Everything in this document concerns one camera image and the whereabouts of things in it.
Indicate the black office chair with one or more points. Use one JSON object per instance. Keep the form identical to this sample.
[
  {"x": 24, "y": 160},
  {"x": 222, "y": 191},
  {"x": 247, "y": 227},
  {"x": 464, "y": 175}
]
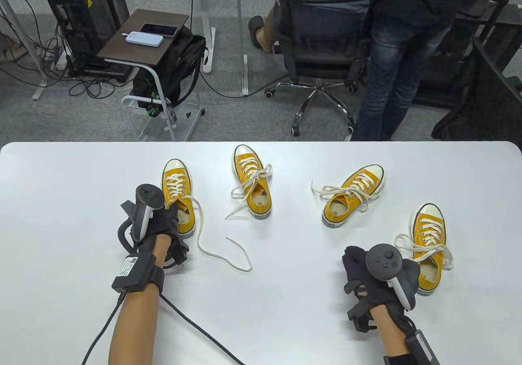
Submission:
[{"x": 322, "y": 30}]

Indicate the green backpack charm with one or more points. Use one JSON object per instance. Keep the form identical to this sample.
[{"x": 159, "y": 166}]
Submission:
[{"x": 153, "y": 110}]

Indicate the black mesh chair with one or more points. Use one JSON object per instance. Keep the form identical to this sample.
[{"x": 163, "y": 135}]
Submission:
[{"x": 489, "y": 96}]

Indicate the person's left forearm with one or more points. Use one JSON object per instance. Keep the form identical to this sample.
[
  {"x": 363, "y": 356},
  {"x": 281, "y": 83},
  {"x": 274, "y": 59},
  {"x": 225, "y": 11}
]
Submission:
[{"x": 134, "y": 324}]

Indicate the person's left hand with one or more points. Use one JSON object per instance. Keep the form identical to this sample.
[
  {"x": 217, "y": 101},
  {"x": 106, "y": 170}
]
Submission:
[{"x": 163, "y": 222}]

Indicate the white desk leg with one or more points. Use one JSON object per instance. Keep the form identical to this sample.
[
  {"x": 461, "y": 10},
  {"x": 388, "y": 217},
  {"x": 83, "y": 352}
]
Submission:
[
  {"x": 209, "y": 55},
  {"x": 245, "y": 75},
  {"x": 39, "y": 91}
]

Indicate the black smartphone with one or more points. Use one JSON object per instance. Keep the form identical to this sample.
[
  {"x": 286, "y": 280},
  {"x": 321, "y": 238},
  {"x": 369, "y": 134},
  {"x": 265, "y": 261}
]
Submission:
[{"x": 159, "y": 29}]

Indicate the black desk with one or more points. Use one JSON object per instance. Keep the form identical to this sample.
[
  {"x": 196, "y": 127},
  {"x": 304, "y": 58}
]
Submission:
[{"x": 509, "y": 12}]

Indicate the brown side table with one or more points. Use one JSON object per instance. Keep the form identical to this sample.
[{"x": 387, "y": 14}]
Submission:
[{"x": 134, "y": 49}]

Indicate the light blue power bank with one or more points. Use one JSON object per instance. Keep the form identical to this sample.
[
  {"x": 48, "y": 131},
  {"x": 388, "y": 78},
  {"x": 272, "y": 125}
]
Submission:
[{"x": 144, "y": 38}]

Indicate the black backpack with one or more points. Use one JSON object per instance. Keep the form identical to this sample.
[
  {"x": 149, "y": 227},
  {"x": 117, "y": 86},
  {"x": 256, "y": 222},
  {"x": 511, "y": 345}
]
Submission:
[{"x": 179, "y": 67}]

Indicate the person's right forearm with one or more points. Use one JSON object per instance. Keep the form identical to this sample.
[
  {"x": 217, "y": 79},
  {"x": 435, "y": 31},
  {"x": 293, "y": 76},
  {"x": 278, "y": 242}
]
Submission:
[{"x": 389, "y": 332}]

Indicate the white power strip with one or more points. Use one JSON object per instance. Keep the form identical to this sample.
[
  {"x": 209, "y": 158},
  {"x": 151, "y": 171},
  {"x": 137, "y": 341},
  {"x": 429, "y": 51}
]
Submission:
[{"x": 61, "y": 64}]

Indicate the person's right hand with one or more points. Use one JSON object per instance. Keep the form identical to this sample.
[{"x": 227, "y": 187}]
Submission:
[{"x": 357, "y": 267}]

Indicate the grey hand controller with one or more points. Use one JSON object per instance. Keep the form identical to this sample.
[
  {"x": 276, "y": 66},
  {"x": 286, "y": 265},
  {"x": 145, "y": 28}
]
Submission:
[
  {"x": 150, "y": 197},
  {"x": 383, "y": 262}
]

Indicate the black computer tower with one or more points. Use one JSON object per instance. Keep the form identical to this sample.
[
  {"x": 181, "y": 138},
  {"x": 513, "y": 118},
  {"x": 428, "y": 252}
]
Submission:
[
  {"x": 89, "y": 18},
  {"x": 448, "y": 75}
]

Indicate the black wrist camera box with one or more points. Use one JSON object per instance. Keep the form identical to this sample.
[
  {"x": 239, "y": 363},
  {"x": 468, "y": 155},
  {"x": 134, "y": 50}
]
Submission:
[
  {"x": 134, "y": 271},
  {"x": 424, "y": 348}
]

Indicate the yellow canvas shoe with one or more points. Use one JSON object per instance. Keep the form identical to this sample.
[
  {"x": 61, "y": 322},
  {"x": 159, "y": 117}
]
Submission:
[
  {"x": 244, "y": 151},
  {"x": 175, "y": 165},
  {"x": 375, "y": 173},
  {"x": 428, "y": 211}
]

